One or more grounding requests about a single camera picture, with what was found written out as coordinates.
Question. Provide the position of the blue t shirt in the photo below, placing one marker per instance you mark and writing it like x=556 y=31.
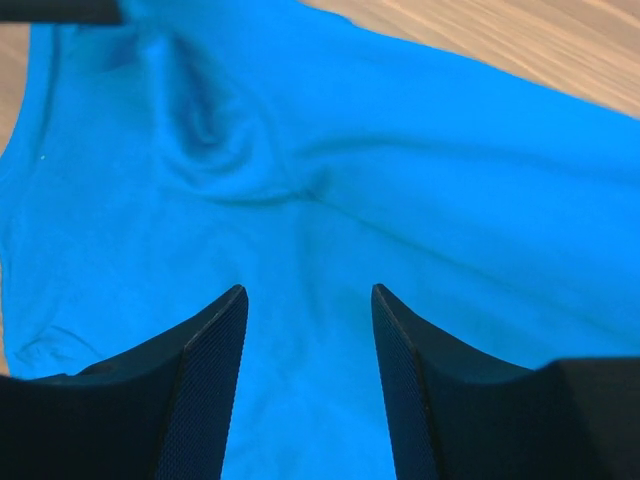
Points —
x=204 y=144

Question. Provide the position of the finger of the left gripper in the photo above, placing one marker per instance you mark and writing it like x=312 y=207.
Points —
x=60 y=11

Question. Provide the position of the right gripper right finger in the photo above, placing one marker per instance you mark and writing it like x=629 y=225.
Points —
x=454 y=412

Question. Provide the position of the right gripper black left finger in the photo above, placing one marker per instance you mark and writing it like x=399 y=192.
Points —
x=160 y=410

